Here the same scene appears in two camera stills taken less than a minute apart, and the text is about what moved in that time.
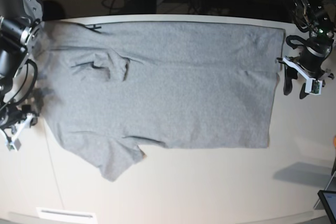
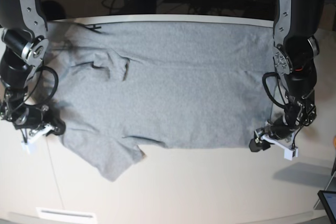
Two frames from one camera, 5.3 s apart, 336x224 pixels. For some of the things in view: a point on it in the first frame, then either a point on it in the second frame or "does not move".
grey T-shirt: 106,88 does not move
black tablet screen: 328,199 does not move
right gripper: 310,60 -> 274,128
